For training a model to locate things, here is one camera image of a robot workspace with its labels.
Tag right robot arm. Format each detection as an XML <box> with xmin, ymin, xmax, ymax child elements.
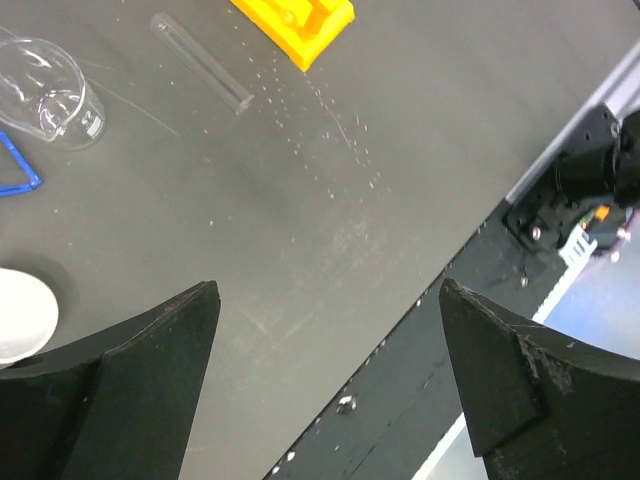
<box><xmin>503</xmin><ymin>104</ymin><xmax>639</xmax><ymax>256</ymax></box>

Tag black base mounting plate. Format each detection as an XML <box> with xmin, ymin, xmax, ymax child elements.
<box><xmin>266</xmin><ymin>220</ymin><xmax>565</xmax><ymax>479</ymax></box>

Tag clear glass beaker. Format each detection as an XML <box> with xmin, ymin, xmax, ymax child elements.
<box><xmin>1</xmin><ymin>37</ymin><xmax>106</xmax><ymax>150</ymax></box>

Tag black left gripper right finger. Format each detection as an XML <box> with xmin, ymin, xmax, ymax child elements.
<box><xmin>439</xmin><ymin>278</ymin><xmax>639</xmax><ymax>479</ymax></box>

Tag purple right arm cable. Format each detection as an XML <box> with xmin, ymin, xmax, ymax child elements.
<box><xmin>607</xmin><ymin>209</ymin><xmax>640</xmax><ymax>261</ymax></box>

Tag short clear test tube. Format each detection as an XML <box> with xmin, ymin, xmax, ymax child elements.
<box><xmin>150</xmin><ymin>12</ymin><xmax>254</xmax><ymax>115</ymax></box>

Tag blue safety glasses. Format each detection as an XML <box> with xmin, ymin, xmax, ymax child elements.
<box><xmin>1</xmin><ymin>131</ymin><xmax>42</xmax><ymax>198</ymax></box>

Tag white round lid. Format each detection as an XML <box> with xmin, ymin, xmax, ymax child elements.
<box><xmin>1</xmin><ymin>268</ymin><xmax>59</xmax><ymax>369</ymax></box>

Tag yellow test tube rack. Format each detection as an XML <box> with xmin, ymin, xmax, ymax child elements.
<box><xmin>231</xmin><ymin>0</ymin><xmax>355</xmax><ymax>72</ymax></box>

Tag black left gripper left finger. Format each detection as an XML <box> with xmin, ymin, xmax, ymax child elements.
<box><xmin>1</xmin><ymin>281</ymin><xmax>220</xmax><ymax>479</ymax></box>

